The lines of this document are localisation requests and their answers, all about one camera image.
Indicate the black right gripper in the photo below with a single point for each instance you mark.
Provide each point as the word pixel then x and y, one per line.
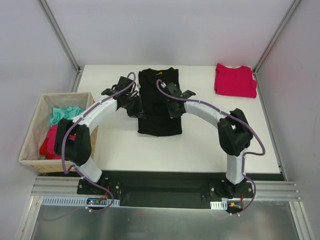
pixel 175 110

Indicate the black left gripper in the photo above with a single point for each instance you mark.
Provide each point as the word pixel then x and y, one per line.
pixel 136 110

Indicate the black flower print t-shirt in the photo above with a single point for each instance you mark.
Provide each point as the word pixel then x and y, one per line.
pixel 157 121

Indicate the wicker laundry basket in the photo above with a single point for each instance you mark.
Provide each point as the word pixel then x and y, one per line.
pixel 30 153

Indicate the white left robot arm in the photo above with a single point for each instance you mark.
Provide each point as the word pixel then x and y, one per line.
pixel 73 136

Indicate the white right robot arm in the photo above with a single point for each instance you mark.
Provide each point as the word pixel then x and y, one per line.
pixel 233 134

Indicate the teal t-shirt in basket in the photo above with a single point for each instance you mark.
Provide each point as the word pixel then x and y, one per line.
pixel 64 113

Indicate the folded red t-shirt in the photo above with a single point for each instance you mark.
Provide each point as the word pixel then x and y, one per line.
pixel 235 82

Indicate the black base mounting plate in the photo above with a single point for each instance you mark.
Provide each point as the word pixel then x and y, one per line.
pixel 181 190

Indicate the red t-shirt in basket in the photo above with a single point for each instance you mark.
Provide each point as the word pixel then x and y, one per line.
pixel 47 148

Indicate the left aluminium frame post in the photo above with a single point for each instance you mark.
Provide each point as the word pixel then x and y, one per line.
pixel 59 34

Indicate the aluminium frame post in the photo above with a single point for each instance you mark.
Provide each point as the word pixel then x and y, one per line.
pixel 59 34
pixel 276 35

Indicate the right white cable duct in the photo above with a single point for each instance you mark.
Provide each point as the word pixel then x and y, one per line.
pixel 224 205

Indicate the white cable duct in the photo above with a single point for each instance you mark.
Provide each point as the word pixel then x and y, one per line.
pixel 224 205
pixel 69 201

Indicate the left white cable duct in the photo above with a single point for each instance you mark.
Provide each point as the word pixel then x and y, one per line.
pixel 69 201

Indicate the aluminium front rail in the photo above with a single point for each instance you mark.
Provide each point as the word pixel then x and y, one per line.
pixel 286 191

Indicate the right aluminium frame post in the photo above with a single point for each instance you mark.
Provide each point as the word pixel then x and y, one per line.
pixel 276 35

